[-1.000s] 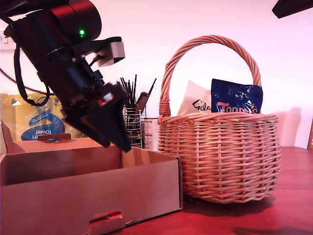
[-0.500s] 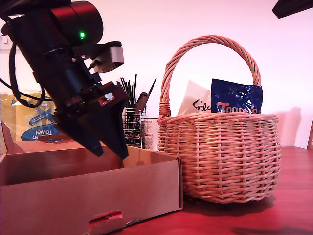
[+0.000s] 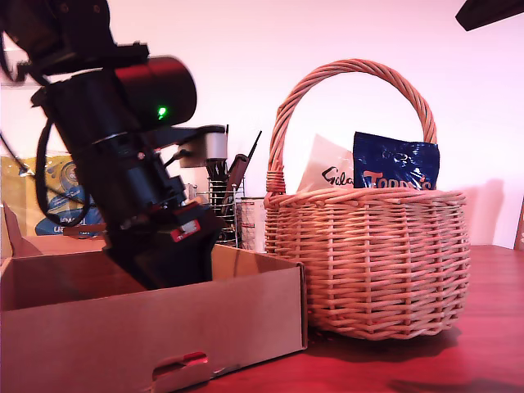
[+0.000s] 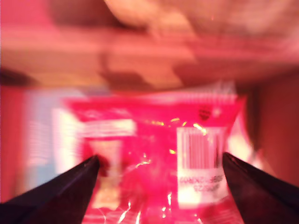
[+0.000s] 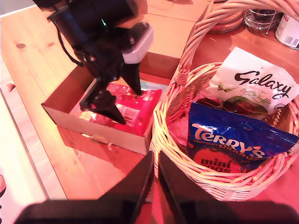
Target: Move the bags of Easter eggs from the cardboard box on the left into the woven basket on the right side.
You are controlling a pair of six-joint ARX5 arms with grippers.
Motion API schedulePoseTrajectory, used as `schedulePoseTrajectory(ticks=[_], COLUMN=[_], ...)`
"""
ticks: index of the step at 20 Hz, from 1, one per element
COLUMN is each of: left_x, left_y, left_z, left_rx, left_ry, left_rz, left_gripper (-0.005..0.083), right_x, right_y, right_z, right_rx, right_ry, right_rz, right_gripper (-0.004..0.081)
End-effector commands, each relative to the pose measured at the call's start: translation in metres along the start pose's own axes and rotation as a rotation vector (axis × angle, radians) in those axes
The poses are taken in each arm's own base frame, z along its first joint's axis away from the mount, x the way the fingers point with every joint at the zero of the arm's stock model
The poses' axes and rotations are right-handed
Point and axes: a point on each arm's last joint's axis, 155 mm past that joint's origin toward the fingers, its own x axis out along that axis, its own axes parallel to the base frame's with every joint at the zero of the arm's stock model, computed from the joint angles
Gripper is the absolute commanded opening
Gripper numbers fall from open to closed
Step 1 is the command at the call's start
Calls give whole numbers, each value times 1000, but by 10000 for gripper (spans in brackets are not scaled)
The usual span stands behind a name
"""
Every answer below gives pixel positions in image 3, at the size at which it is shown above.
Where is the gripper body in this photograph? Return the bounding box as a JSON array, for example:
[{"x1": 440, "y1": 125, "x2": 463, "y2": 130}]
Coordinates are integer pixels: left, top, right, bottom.
[{"x1": 73, "y1": 130, "x2": 225, "y2": 249}]

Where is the white Galaxy creamy truffle bag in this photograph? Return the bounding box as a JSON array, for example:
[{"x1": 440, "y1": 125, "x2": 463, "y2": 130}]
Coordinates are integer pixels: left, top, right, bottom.
[{"x1": 296, "y1": 133, "x2": 356, "y2": 192}]

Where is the blue Terry's orange eggs bag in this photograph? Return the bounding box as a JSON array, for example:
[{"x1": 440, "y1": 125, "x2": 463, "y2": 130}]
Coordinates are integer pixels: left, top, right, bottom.
[{"x1": 352, "y1": 130, "x2": 441, "y2": 192}]

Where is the brown cardboard box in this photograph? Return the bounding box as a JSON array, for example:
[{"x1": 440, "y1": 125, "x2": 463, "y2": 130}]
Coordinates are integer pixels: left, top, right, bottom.
[{"x1": 0, "y1": 200, "x2": 309, "y2": 393}]

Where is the white labelled tin can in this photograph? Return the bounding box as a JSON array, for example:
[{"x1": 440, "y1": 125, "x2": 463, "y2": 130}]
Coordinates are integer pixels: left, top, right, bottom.
[{"x1": 239, "y1": 196, "x2": 267, "y2": 254}]

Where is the dark brown wooden spatula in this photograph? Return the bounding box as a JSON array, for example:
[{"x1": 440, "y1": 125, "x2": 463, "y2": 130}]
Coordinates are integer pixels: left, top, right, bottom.
[{"x1": 220, "y1": 153, "x2": 250, "y2": 218}]

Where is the yellow kitchen towel pack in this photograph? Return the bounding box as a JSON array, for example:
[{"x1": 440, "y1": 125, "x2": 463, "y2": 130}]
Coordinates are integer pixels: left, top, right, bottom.
[{"x1": 0, "y1": 153, "x2": 108, "y2": 263}]

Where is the black chopstick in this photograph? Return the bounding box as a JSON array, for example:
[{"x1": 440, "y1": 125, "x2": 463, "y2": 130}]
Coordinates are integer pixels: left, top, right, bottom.
[{"x1": 244, "y1": 130, "x2": 263, "y2": 165}]

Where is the chrome wire utensil holder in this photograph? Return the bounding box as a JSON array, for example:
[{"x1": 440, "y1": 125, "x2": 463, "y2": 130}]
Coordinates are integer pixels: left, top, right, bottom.
[{"x1": 206, "y1": 159, "x2": 246, "y2": 249}]

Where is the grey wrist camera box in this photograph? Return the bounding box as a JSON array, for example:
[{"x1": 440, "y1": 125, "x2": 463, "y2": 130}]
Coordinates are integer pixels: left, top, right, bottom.
[{"x1": 178, "y1": 124, "x2": 228, "y2": 169}]

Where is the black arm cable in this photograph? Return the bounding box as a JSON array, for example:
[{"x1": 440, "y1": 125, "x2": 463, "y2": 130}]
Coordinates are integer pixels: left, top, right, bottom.
[
  {"x1": 0, "y1": 129, "x2": 25, "y2": 173},
  {"x1": 34, "y1": 119, "x2": 94, "y2": 228}
]

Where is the woven wicker basket with handle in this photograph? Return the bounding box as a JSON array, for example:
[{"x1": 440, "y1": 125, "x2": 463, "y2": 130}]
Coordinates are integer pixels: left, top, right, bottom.
[{"x1": 264, "y1": 59, "x2": 472, "y2": 341}]

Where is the brown wooden picture frame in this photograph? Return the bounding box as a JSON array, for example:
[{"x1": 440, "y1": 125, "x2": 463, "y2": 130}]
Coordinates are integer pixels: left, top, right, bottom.
[{"x1": 513, "y1": 194, "x2": 524, "y2": 251}]

